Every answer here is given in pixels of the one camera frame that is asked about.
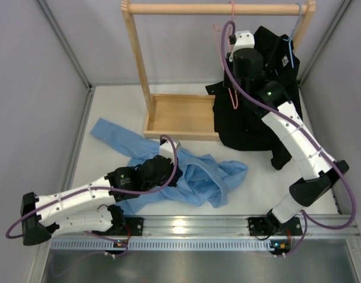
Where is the light blue shirt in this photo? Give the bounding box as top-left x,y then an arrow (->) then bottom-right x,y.
90,118 -> 248,215

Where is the pink wire hanger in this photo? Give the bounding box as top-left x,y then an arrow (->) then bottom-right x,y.
212,1 -> 239,110

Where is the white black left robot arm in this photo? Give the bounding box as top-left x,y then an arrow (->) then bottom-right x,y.
21,155 -> 182,246

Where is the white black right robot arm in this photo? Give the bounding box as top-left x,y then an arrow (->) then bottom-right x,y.
224,48 -> 349,234

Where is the black shirt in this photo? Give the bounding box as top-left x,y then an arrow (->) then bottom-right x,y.
205,26 -> 303,170

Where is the wooden clothes rack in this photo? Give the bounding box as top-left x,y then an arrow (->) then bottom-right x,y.
121,1 -> 316,142

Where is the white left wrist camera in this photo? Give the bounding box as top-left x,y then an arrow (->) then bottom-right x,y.
159,139 -> 174,159

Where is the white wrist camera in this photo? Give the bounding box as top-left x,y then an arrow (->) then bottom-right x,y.
228,31 -> 255,62
159,139 -> 174,159

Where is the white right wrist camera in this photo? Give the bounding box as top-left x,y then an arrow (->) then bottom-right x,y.
228,31 -> 255,62

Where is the blue wire hanger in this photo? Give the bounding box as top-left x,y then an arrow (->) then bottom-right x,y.
274,3 -> 303,75

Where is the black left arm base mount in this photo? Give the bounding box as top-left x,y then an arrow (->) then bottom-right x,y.
91,217 -> 144,236

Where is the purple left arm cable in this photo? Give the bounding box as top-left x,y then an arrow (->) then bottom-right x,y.
5,134 -> 180,257

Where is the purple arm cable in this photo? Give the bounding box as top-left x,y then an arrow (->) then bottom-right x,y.
5,134 -> 180,257
221,20 -> 357,257

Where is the slotted grey cable duct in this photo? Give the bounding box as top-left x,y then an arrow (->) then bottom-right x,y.
51,238 -> 279,251

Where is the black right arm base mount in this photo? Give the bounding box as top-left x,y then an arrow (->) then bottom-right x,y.
248,216 -> 303,240

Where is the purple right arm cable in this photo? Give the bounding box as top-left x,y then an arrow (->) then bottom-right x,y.
221,20 -> 357,257

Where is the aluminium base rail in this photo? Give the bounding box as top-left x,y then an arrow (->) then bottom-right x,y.
50,215 -> 360,238

